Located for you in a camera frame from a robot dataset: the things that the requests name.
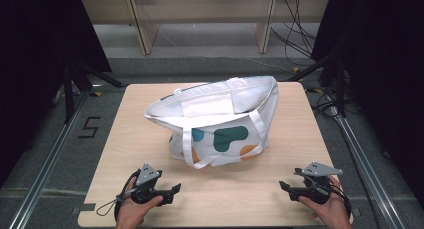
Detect person's right hand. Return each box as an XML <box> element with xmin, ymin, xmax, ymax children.
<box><xmin>297</xmin><ymin>175</ymin><xmax>353</xmax><ymax>229</ymax></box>

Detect black curtain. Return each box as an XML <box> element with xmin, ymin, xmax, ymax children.
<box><xmin>310</xmin><ymin>0</ymin><xmax>424</xmax><ymax>208</ymax></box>
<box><xmin>0</xmin><ymin>0</ymin><xmax>113</xmax><ymax>189</ymax></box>

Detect aluminium floor rail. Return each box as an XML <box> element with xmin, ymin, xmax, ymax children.
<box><xmin>330</xmin><ymin>112</ymin><xmax>407</xmax><ymax>229</ymax></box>
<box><xmin>7</xmin><ymin>87</ymin><xmax>92</xmax><ymax>229</ymax></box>

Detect tangle of cables by stand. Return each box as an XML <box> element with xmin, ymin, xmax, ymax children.
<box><xmin>304</xmin><ymin>85</ymin><xmax>349</xmax><ymax>119</ymax></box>

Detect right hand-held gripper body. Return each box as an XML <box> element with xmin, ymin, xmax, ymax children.
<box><xmin>293</xmin><ymin>161</ymin><xmax>344</xmax><ymax>205</ymax></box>

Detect light wooden shelf unit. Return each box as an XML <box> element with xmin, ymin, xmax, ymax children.
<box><xmin>81</xmin><ymin>0</ymin><xmax>332</xmax><ymax>56</ymax></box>

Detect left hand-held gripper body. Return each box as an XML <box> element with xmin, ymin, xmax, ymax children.
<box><xmin>130</xmin><ymin>162</ymin><xmax>175</xmax><ymax>207</ymax></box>

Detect thin grey looped cable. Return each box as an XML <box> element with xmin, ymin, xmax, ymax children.
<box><xmin>96</xmin><ymin>188</ymin><xmax>137</xmax><ymax>218</ymax></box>

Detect bundle of black floor cables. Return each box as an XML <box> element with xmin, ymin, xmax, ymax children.
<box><xmin>269</xmin><ymin>0</ymin><xmax>318</xmax><ymax>67</ymax></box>

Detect black metal stand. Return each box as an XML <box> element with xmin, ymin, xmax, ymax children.
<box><xmin>51</xmin><ymin>59</ymin><xmax>124</xmax><ymax>125</ymax></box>
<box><xmin>287</xmin><ymin>45</ymin><xmax>348</xmax><ymax>119</ymax></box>

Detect white tote bag coloured blobs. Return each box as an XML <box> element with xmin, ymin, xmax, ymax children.
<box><xmin>143</xmin><ymin>75</ymin><xmax>280</xmax><ymax>170</ymax></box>

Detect black wrist strap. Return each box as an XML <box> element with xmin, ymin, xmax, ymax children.
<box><xmin>113</xmin><ymin>168</ymin><xmax>142</xmax><ymax>222</ymax></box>

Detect person's left hand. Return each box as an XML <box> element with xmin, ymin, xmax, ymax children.
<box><xmin>115</xmin><ymin>176</ymin><xmax>165</xmax><ymax>229</ymax></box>

